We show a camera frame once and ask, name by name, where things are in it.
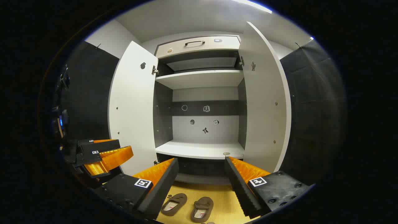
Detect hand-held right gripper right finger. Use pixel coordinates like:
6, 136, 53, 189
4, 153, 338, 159
224, 156, 311, 219

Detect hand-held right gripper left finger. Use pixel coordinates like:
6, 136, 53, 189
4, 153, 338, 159
93, 158, 179, 220

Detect brown fuzzy shoe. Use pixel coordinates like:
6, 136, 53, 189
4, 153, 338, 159
161, 193, 188, 217
191, 197, 214, 223

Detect white shoe cabinet door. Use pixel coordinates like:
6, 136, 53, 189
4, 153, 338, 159
239, 21, 292, 173
108, 41, 159, 176

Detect white shoe cabinet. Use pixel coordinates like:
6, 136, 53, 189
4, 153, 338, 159
108, 21, 292, 186

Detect grey cabinet drawer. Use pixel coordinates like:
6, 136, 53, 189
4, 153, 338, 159
155, 35, 241, 59

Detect black backdrop cloth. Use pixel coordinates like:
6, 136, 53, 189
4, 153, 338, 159
51, 39, 347, 187

